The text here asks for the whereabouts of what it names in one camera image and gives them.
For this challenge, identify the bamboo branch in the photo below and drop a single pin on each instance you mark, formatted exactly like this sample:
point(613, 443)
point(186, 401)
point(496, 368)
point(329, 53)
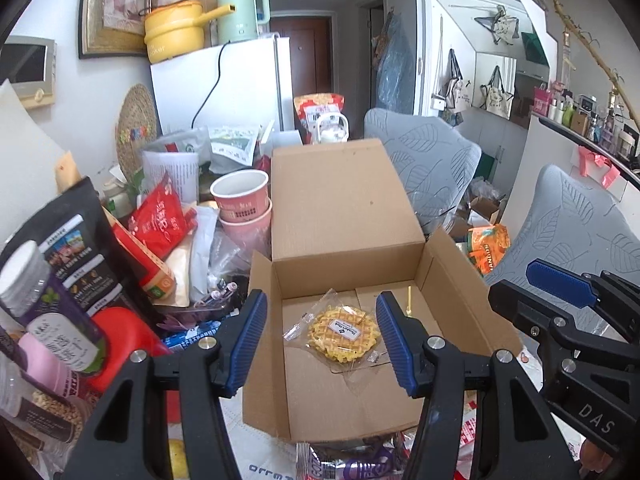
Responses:
point(575, 30)

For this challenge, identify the waffle in clear packet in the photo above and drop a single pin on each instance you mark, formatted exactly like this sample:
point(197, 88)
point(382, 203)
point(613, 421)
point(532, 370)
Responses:
point(340, 332)

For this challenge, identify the green white bag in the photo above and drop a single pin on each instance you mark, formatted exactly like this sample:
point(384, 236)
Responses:
point(232, 145)

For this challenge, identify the silver snack bag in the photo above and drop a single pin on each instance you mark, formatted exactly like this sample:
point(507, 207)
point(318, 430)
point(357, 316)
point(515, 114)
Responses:
point(180, 142)

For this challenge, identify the clear jar purple label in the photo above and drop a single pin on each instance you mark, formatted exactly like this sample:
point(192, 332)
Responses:
point(55, 320)

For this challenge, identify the green electric kettle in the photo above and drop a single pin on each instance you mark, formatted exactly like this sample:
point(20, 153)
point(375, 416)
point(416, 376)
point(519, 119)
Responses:
point(237, 15)

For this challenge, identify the blue white tube packet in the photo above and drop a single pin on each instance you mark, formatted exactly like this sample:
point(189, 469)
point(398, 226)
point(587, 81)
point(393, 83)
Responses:
point(192, 335)

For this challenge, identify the pink ribbon bow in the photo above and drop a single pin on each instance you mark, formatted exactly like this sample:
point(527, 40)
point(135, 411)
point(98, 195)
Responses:
point(602, 170)

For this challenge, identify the brown cardboard box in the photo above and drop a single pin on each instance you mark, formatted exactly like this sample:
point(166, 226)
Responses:
point(345, 210)

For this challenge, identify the crumpled clear plastic bag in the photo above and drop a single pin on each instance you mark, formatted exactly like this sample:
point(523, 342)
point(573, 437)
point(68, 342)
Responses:
point(227, 255)

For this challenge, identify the tan wooden board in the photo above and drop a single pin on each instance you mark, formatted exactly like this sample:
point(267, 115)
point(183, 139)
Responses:
point(67, 170)

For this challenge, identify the white foam board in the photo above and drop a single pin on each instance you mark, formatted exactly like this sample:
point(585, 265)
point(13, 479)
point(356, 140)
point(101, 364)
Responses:
point(25, 160)

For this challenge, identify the small open cardboard box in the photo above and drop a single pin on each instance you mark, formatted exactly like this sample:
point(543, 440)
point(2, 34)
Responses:
point(482, 207)

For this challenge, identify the black snack bag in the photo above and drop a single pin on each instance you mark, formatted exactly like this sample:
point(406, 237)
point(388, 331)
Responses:
point(80, 240)

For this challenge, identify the green bin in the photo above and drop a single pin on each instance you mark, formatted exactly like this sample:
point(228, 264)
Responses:
point(485, 165)

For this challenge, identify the gold framed picture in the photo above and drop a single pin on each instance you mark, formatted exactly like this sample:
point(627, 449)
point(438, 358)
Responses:
point(112, 10)

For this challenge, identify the wall intercom panel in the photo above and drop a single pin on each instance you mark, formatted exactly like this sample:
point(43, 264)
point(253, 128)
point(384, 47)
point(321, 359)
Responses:
point(25, 65)

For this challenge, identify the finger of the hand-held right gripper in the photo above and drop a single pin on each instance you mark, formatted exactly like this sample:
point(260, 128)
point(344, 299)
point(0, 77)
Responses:
point(520, 305)
point(560, 282)

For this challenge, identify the brown door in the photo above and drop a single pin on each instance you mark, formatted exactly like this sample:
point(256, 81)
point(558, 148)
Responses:
point(310, 55)

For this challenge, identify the white refrigerator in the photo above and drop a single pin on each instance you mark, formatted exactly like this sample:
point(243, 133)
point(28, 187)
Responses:
point(240, 85)

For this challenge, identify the canvas tote bag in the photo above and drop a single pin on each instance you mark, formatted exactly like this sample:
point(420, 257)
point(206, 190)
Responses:
point(457, 92)

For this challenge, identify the row of cosmetic bottles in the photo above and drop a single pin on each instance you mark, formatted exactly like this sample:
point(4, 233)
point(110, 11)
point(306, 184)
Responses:
point(580, 115)

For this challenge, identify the grey leaf pattern chair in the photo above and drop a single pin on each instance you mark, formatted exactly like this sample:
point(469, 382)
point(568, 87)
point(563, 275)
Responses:
point(425, 155)
point(565, 225)

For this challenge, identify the green paper bag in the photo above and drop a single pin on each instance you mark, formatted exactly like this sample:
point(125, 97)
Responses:
point(535, 47)

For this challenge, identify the clear jar dark label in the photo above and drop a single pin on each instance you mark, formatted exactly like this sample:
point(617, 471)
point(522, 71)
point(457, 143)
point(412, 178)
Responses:
point(35, 410)

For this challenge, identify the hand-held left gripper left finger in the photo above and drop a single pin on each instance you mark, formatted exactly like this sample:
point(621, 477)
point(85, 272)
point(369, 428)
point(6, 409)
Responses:
point(247, 340)

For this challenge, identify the red plastic canister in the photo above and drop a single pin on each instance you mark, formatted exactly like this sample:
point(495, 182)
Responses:
point(125, 335)

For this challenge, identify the star shaped hanging bag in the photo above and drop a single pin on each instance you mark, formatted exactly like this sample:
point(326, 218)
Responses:
point(500, 27)

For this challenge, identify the orange snack bag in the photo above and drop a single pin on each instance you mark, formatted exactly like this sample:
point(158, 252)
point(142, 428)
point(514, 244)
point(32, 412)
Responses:
point(487, 250)

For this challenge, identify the white printed paper bag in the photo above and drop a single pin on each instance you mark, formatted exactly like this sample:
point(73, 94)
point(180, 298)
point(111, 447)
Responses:
point(172, 172)

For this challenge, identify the purple white snack packet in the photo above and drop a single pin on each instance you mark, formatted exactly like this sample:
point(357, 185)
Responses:
point(350, 465)

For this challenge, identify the blue plastic garment cover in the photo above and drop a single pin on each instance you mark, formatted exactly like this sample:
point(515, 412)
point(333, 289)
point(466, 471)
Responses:
point(395, 70)

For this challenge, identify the red yellow snack bag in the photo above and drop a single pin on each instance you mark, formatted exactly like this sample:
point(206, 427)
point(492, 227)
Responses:
point(320, 105)

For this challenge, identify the pink bottle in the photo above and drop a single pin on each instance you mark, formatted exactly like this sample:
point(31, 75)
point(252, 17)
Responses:
point(45, 365)

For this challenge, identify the yellow lemon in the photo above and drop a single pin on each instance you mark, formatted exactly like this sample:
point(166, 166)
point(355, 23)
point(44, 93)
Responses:
point(177, 460)

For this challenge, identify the round woven mat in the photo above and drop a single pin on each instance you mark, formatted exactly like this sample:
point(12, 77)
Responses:
point(135, 120)

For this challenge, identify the pink gift bag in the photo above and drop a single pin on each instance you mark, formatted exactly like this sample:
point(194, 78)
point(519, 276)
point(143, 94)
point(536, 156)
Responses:
point(542, 100)

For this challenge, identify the yellow pot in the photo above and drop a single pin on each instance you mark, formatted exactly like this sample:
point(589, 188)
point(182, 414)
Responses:
point(172, 35)

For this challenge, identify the pink paper cup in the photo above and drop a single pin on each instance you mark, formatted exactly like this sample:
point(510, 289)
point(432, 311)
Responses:
point(250, 235)
point(240, 205)

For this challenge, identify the red sauce packet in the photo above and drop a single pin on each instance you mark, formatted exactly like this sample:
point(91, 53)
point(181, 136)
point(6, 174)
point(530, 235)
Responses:
point(160, 215)

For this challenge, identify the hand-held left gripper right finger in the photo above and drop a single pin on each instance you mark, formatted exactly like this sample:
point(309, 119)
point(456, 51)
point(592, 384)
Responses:
point(400, 345)

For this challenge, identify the red orange snack packet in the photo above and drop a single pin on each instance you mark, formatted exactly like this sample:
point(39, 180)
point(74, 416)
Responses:
point(157, 285)

